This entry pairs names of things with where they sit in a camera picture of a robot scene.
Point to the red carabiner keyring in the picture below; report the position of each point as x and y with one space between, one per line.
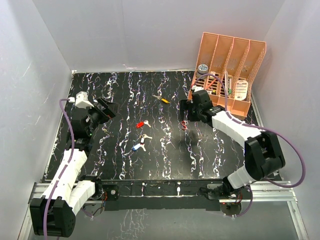
184 125

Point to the peach desk organizer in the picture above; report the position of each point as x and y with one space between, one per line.
229 59

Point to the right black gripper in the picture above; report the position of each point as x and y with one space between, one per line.
184 105

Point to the key with red tag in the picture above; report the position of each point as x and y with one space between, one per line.
143 123

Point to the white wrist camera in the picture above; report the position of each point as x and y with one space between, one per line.
81 100
196 88

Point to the key with yellow tag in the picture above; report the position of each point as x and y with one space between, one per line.
160 98

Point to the round patterned tin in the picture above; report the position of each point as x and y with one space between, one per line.
202 69

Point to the key with blue tag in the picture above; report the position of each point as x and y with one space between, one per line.
138 146

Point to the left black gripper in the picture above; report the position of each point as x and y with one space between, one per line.
110 111

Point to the white packaged card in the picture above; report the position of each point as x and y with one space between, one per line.
241 90

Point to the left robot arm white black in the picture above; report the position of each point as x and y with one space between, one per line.
67 172

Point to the aluminium front rail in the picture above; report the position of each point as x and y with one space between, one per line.
115 195

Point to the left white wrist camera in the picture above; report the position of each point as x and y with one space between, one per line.
81 100

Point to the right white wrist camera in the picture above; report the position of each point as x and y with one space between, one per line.
196 88

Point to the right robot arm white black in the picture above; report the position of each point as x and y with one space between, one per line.
262 151

